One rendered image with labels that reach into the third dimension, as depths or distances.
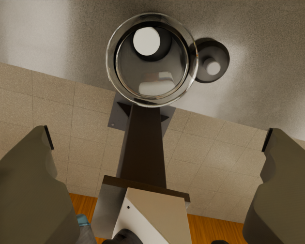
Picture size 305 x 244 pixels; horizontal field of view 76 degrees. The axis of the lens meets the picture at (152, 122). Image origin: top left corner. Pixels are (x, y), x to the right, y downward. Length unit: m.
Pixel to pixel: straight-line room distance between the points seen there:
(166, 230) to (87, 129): 1.26
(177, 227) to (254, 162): 1.56
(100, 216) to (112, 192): 0.15
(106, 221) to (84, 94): 1.01
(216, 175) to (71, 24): 1.87
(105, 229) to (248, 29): 0.82
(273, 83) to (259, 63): 0.07
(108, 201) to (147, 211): 0.17
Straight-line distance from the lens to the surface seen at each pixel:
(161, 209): 0.68
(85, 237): 0.64
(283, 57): 0.55
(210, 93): 0.51
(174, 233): 0.65
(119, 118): 1.61
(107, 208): 0.79
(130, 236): 0.72
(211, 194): 2.30
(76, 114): 1.69
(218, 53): 0.45
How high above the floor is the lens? 1.39
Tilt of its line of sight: 59 degrees down
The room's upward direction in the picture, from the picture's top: 179 degrees clockwise
